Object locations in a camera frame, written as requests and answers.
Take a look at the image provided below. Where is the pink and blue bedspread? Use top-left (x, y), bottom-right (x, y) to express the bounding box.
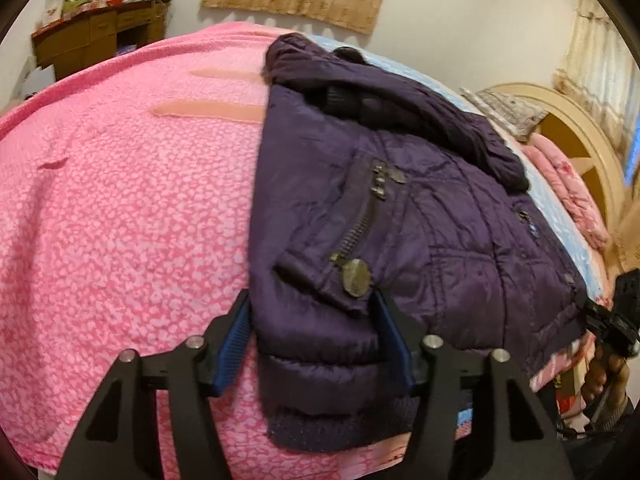
top-left (0, 20), bottom-right (614, 480)

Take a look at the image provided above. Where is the folded pink blanket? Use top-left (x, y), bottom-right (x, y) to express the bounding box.
top-left (522, 133), bottom-right (611, 252)

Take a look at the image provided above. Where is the purple quilted jacket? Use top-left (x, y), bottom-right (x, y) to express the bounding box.
top-left (248, 34), bottom-right (586, 453)

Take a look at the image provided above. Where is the brown wooden desk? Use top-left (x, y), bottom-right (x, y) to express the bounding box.
top-left (32, 0), bottom-right (171, 80)

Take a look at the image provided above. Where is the white card box on desk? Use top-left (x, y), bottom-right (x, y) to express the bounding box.
top-left (41, 0), bottom-right (64, 26)

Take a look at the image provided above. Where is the person's right hand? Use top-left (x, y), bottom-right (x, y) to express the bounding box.
top-left (580, 344), bottom-right (630, 411)

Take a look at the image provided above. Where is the beige side window curtain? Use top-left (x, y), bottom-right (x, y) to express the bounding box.
top-left (553, 0), bottom-right (639, 185)

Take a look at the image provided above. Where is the cream wooden headboard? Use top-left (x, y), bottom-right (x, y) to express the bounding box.
top-left (492, 82), bottom-right (639, 272)

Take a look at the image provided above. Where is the patterned pillow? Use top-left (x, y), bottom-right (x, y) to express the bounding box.
top-left (460, 88), bottom-right (549, 144)

